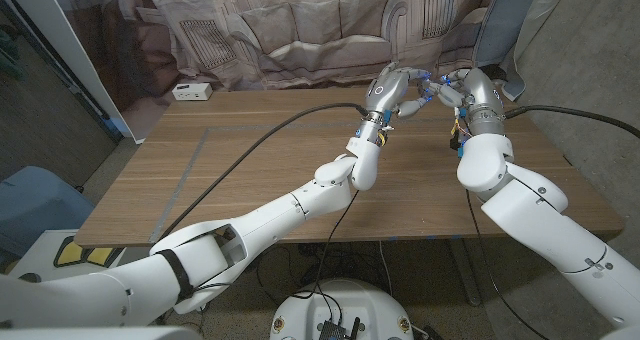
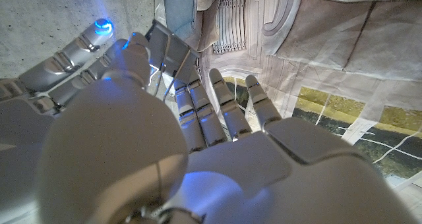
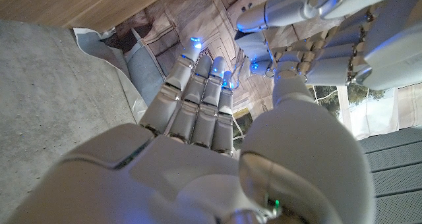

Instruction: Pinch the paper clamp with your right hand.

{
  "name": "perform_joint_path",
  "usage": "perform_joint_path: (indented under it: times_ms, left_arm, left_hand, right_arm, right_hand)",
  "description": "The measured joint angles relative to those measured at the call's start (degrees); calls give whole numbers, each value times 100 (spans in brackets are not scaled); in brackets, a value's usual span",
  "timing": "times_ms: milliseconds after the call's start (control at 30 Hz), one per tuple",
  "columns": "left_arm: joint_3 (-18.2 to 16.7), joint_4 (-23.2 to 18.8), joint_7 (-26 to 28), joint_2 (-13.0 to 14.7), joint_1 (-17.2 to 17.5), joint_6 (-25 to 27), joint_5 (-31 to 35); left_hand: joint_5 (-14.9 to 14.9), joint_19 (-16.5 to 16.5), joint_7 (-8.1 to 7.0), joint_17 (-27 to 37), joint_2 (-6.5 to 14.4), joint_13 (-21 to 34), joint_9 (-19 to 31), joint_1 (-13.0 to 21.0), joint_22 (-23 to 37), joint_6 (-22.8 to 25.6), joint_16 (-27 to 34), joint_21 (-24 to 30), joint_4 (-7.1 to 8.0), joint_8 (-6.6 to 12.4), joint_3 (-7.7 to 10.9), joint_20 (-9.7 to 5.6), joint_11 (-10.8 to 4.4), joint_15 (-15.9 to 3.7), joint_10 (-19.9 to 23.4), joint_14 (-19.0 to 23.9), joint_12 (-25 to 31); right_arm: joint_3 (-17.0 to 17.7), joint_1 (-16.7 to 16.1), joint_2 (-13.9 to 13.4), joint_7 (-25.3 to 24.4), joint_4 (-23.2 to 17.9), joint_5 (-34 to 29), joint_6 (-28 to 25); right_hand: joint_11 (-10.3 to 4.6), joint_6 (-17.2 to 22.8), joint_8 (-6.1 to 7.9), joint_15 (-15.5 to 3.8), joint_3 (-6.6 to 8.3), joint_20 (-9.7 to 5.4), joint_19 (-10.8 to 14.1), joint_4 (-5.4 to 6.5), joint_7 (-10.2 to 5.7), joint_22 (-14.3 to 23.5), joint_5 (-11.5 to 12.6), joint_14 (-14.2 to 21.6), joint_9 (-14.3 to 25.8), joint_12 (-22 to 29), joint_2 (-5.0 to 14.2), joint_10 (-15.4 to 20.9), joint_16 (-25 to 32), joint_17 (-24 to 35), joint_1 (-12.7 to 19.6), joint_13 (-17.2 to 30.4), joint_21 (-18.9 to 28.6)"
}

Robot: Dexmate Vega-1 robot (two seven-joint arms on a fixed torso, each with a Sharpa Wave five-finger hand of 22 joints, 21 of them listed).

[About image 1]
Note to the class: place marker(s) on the white power strip box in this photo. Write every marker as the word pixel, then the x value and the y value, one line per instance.
pixel 192 92

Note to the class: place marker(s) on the small black electronics module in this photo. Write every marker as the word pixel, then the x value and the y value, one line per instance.
pixel 330 330

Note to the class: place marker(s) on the printed sofa backdrop cloth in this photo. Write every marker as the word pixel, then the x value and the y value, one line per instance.
pixel 320 35

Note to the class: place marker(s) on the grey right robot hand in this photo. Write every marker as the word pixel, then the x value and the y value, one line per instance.
pixel 480 92

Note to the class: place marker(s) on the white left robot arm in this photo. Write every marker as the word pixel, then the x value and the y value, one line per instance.
pixel 250 225

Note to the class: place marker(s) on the white robot torso base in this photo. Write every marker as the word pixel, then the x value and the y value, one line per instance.
pixel 360 305

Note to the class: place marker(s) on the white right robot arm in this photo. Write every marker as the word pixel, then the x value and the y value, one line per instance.
pixel 540 215

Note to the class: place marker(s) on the grey table leg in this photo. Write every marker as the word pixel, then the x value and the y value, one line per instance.
pixel 465 275

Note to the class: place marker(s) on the white door frame post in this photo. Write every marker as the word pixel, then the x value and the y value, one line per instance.
pixel 50 35

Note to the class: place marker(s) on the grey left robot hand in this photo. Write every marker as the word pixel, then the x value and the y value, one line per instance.
pixel 387 90

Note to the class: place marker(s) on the blue chair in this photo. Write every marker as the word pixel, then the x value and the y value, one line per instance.
pixel 35 205

